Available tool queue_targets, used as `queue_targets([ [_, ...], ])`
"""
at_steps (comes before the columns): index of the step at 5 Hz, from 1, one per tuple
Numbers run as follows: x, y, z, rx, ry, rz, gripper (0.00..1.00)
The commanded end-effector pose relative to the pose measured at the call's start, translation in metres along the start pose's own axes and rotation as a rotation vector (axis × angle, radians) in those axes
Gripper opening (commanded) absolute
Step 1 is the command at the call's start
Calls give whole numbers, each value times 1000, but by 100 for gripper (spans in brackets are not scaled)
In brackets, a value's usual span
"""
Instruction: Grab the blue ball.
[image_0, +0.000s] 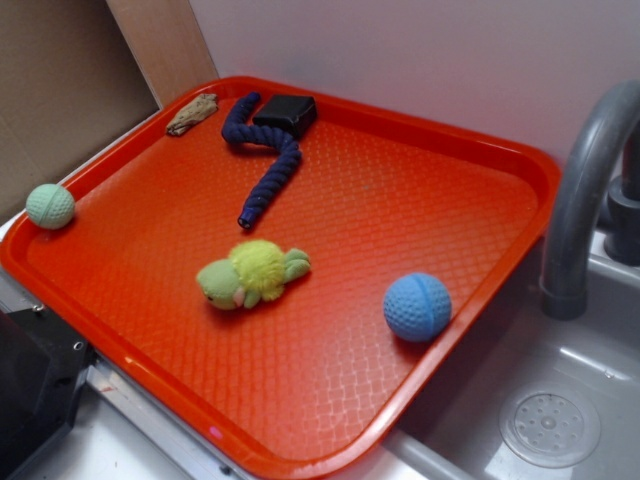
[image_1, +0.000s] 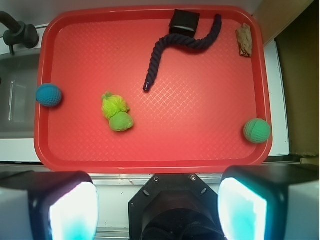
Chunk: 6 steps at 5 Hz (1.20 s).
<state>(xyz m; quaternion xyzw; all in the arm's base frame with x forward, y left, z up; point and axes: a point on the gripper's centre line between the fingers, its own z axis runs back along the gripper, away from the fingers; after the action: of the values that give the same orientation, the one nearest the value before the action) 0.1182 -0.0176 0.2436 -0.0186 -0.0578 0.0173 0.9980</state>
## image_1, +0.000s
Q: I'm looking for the grey sink basin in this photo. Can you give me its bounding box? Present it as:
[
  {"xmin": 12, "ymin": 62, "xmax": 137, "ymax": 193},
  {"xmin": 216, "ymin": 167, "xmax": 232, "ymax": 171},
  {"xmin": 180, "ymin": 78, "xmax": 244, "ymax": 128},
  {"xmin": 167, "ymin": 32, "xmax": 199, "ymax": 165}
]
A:
[{"xmin": 0, "ymin": 53, "xmax": 40, "ymax": 139}]

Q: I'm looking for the lime green plush toy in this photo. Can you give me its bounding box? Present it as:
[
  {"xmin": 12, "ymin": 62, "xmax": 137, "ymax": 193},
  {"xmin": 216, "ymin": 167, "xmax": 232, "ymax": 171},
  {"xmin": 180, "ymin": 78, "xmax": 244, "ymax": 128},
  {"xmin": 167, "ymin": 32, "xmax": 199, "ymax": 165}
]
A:
[{"xmin": 101, "ymin": 91, "xmax": 134, "ymax": 132}]

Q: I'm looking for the red plastic tray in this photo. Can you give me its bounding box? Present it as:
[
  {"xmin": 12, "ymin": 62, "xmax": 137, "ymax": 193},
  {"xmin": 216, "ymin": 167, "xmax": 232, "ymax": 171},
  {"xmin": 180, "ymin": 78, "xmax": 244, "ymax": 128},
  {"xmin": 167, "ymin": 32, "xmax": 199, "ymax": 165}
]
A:
[{"xmin": 34, "ymin": 6, "xmax": 273, "ymax": 174}]

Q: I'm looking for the black octagonal mount plate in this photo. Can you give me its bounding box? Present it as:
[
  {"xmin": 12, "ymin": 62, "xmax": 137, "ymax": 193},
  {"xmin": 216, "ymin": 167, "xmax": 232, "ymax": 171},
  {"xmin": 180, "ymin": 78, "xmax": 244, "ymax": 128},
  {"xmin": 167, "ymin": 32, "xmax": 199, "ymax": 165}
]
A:
[{"xmin": 128, "ymin": 173, "xmax": 225, "ymax": 240}]

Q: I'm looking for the dark purple rope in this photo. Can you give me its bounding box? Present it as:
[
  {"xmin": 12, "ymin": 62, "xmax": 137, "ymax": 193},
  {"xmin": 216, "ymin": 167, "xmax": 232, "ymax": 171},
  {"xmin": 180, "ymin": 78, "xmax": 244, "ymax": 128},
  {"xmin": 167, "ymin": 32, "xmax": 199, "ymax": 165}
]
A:
[{"xmin": 142, "ymin": 14, "xmax": 223, "ymax": 92}]

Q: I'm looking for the black faucet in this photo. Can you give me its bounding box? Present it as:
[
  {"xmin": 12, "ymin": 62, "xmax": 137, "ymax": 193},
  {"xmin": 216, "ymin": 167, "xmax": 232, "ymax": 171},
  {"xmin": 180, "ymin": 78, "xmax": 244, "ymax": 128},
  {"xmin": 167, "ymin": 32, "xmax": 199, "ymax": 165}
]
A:
[{"xmin": 0, "ymin": 11, "xmax": 40, "ymax": 56}]

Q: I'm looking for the green dimpled ball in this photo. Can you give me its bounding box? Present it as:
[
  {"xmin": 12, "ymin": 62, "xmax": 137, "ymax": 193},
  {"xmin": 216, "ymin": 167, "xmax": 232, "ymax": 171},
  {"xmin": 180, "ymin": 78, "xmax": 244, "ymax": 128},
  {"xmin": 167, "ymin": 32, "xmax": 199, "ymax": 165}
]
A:
[{"xmin": 243, "ymin": 118, "xmax": 271, "ymax": 144}]

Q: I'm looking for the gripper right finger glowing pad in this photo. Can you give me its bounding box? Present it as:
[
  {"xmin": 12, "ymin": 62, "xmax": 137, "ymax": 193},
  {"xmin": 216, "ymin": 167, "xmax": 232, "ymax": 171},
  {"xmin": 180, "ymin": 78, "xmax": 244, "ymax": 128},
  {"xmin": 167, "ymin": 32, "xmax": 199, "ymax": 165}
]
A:
[{"xmin": 218, "ymin": 164, "xmax": 320, "ymax": 240}]

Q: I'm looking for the blue dimpled ball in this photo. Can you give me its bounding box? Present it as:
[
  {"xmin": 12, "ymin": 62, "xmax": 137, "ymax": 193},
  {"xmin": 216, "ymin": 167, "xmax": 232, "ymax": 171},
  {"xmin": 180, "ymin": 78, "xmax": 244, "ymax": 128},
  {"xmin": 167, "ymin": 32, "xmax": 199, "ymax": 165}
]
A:
[{"xmin": 36, "ymin": 83, "xmax": 62, "ymax": 108}]

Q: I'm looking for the black square pouch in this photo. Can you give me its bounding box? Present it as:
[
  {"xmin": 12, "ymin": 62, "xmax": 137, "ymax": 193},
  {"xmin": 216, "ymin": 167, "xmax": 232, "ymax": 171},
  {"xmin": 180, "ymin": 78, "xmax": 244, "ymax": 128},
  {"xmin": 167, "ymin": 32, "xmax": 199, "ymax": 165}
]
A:
[{"xmin": 169, "ymin": 9, "xmax": 200, "ymax": 38}]

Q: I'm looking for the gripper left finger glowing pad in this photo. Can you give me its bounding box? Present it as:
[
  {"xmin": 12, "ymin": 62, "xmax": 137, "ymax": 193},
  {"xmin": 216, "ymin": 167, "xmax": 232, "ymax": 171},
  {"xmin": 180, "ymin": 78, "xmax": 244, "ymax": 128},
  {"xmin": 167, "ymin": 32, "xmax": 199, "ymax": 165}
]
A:
[{"xmin": 0, "ymin": 170, "xmax": 99, "ymax": 240}]

